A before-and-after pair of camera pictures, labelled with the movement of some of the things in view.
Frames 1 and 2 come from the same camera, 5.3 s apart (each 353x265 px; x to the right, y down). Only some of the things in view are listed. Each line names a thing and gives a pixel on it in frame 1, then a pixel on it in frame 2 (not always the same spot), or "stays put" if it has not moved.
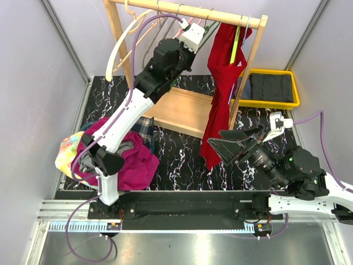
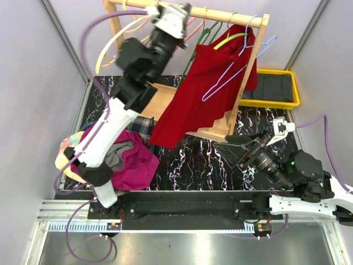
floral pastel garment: x=67 y=153 stays put
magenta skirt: x=140 y=166 stays put
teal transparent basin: x=86 y=126 stays put
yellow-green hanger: x=235 y=44 -> x=239 y=35
